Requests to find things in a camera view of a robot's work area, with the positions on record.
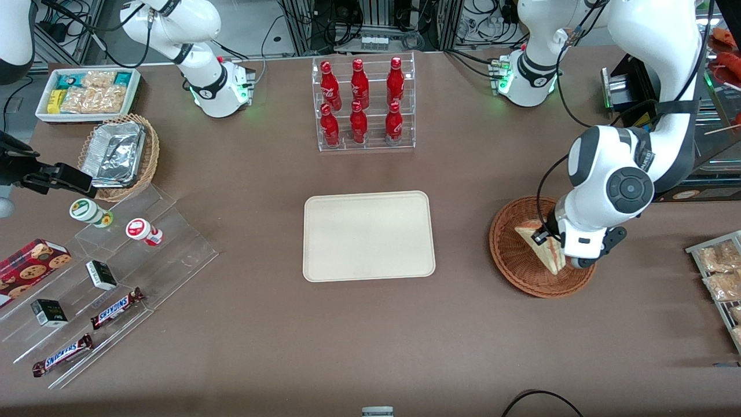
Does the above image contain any grey wire rack tray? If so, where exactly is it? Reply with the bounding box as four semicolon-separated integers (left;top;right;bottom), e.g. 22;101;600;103
686;231;741;355

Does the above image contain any small clear fried snack bag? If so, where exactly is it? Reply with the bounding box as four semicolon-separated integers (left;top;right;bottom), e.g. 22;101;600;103
81;71;116;89

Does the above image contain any round brown wicker basket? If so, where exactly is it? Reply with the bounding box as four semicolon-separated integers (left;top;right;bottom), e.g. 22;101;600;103
489;196;598;299

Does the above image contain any triangle sandwich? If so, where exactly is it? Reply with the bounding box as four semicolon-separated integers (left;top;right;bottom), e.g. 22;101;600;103
514;219;567;276

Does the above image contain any large clear fried snack bag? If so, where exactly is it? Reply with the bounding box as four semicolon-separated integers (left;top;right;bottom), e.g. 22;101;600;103
61;86;126;114

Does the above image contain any small black carton box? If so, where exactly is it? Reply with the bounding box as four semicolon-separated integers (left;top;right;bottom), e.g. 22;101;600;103
31;299;69;328
86;260;119;291

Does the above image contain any cream plastic tray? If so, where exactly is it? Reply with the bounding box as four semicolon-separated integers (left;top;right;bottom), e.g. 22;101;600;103
303;191;436;283

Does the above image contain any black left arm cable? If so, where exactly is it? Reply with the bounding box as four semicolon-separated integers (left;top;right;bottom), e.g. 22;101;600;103
535;153;571;232

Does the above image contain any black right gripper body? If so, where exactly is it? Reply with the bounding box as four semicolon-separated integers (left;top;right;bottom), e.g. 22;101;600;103
0;132;44;186

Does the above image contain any snickers chocolate bar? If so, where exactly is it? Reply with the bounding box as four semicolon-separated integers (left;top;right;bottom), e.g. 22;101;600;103
32;334;94;378
90;288;145;331

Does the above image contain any aluminium foil tray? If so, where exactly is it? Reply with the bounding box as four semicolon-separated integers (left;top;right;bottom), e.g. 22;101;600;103
81;121;146;189

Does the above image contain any aluminium frame rack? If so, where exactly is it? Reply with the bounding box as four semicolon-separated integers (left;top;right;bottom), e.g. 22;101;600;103
278;0;467;56

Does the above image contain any red cola bottle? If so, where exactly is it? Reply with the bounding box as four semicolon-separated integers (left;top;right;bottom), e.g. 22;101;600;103
320;103;340;147
320;61;342;112
385;101;403;145
350;101;368;144
387;57;405;106
351;58;370;109

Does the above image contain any clear acrylic bottle rack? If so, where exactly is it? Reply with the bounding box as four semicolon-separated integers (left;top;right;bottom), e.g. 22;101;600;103
311;51;416;152

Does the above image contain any clear acrylic stepped display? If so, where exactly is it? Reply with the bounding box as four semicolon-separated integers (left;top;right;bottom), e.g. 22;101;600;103
0;184;219;390

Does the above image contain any red lid yogurt cup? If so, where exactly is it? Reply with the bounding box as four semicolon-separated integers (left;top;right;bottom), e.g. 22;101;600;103
126;218;164;247

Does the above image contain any green lid yogurt cup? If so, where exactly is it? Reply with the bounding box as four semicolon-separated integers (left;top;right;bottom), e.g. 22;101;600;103
69;198;114;229

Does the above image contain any black looped cable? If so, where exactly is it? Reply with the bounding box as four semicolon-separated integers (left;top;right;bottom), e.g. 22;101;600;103
501;389;585;417

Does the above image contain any oval tan wicker basket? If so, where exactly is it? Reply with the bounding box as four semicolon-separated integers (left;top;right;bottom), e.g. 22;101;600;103
78;113;160;202

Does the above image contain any red tartan cookie box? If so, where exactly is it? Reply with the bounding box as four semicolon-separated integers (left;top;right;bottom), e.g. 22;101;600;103
0;239;73;309

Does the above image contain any white rectangular snack bin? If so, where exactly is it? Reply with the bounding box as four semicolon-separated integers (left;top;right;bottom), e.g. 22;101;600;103
35;67;142;125

